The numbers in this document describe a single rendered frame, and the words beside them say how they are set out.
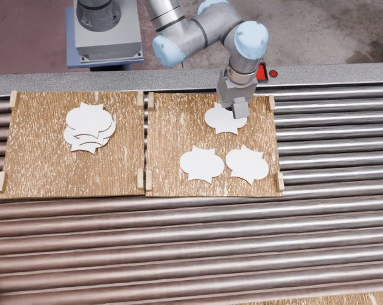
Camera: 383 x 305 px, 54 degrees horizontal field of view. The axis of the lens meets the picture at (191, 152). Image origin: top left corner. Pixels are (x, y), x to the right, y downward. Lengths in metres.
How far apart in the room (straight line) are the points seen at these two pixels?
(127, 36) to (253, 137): 0.55
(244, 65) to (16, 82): 0.78
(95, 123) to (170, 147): 0.23
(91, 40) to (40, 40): 1.34
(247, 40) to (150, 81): 0.52
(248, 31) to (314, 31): 1.98
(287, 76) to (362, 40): 1.60
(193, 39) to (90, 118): 0.44
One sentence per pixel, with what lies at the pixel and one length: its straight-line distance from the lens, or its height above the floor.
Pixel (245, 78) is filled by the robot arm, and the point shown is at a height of 1.23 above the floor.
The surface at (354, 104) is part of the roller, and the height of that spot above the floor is 0.92.
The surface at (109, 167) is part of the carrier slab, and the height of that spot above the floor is 0.94.
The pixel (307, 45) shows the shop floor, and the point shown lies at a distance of 2.75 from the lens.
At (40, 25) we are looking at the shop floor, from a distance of 2.77.
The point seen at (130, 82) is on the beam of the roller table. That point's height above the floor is 0.92.
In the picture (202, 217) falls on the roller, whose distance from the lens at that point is 1.12.
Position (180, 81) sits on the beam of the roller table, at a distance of 1.31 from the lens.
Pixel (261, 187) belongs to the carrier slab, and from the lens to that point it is 1.16.
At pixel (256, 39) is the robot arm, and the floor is 1.35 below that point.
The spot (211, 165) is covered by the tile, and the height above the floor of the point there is 0.95.
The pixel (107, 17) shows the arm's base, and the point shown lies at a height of 1.01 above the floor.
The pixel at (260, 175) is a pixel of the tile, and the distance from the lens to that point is 1.16.
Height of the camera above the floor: 2.00
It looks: 67 degrees down
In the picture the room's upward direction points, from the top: 10 degrees clockwise
